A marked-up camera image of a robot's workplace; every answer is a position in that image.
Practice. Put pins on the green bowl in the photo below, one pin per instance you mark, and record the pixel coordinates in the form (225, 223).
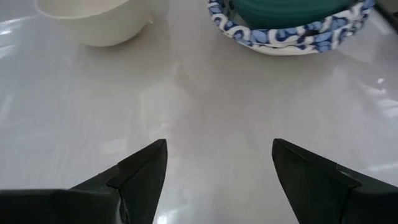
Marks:
(286, 15)

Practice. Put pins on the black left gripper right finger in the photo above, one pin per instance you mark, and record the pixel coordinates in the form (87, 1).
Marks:
(311, 186)

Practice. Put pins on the cream bowl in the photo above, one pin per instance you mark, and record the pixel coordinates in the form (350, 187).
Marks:
(99, 21)

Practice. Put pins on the white blue-patterned bottom bowl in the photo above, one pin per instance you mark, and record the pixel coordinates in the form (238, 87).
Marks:
(280, 51)

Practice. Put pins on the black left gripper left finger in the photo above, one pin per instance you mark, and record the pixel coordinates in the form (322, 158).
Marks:
(136, 186)

